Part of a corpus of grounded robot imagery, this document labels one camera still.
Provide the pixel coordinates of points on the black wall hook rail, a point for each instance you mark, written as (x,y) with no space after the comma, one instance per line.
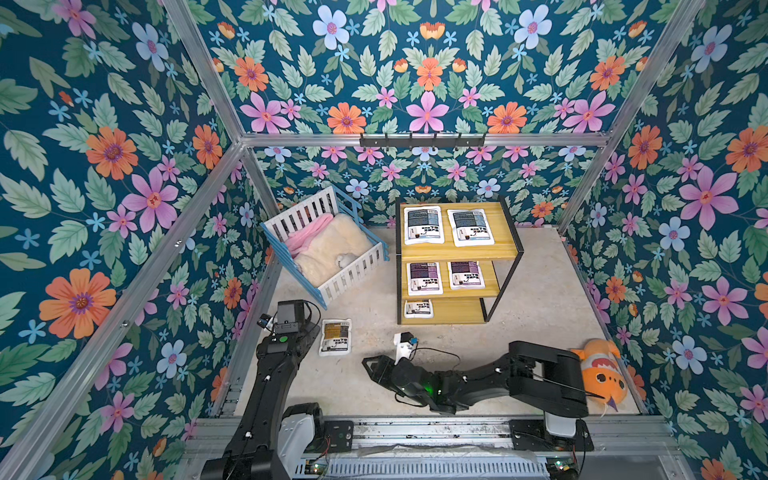
(412,140)

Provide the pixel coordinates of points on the pink blanket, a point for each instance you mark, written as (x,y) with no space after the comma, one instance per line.
(300,240)

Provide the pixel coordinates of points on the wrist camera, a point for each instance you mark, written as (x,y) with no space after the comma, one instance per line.
(266,322)
(405,346)

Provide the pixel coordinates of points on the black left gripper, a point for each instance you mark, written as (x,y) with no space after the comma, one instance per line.
(305,324)

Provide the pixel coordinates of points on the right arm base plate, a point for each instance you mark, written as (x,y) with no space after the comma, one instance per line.
(540,433)

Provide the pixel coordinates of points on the orange plush fish toy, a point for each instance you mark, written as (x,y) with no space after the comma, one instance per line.
(602,378)

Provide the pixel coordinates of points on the cream fluffy blanket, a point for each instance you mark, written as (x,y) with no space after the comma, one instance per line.
(338,245)

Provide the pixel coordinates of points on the purple label coffee bag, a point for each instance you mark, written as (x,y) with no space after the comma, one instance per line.
(466,275)
(424,279)

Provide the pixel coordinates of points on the yellow label coffee bag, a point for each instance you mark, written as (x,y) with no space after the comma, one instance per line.
(418,309)
(335,337)

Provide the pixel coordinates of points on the yellow wooden three-tier shelf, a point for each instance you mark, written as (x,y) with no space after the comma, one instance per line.
(454,261)

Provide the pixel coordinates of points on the white perforated cable tray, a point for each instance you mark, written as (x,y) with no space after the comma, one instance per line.
(424,468)

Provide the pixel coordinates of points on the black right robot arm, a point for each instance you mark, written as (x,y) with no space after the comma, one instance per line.
(546,378)

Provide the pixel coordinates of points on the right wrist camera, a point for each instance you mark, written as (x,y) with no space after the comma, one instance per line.
(405,346)

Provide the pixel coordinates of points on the grey label coffee bag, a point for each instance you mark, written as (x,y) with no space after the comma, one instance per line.
(423,225)
(470,228)

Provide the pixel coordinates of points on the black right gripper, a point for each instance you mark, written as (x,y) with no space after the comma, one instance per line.
(387,369)

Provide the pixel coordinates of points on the white and blue toy crib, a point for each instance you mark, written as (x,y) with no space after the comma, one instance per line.
(334,201)

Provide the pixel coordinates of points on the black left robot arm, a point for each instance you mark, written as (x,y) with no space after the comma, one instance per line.
(271,438)

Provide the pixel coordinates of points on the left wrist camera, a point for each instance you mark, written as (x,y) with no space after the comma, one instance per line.
(266,322)

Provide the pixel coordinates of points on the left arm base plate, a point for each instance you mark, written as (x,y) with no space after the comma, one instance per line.
(333,437)

